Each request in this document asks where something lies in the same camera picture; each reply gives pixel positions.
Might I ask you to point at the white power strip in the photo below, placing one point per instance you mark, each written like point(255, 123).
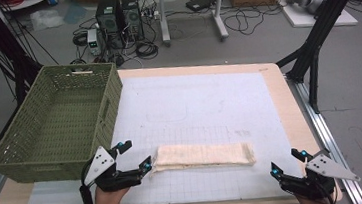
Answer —
point(150, 15)

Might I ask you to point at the person's left hand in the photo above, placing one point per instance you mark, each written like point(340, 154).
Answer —
point(108, 197)

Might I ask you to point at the green woven basket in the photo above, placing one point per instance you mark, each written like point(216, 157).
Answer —
point(60, 123)

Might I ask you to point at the white power supply unit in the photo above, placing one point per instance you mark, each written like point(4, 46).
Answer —
point(93, 41)

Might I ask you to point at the black computer tower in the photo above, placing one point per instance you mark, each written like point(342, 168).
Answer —
point(110, 20)
point(133, 16)

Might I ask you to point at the flat black device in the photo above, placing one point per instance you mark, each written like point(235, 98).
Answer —
point(200, 3)

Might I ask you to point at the white grid mat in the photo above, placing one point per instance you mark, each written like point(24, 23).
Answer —
point(196, 104)

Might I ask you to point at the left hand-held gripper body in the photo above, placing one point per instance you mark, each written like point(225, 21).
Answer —
point(104, 163)

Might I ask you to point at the clear plastic bag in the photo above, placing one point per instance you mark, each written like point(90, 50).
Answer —
point(46, 18)

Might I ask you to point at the white floor board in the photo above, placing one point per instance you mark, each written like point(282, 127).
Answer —
point(298, 18)

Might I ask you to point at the aluminium rail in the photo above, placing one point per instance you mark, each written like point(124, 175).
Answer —
point(331, 141)

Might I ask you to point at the black metal stand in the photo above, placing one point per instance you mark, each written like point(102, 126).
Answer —
point(322, 24)
point(2, 42)

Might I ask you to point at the cream towel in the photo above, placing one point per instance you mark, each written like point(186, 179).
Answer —
point(204, 156)

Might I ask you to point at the white desk leg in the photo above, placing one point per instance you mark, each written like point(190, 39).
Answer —
point(163, 16)
point(219, 11)

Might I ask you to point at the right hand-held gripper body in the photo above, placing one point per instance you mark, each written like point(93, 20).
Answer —
point(322, 168)

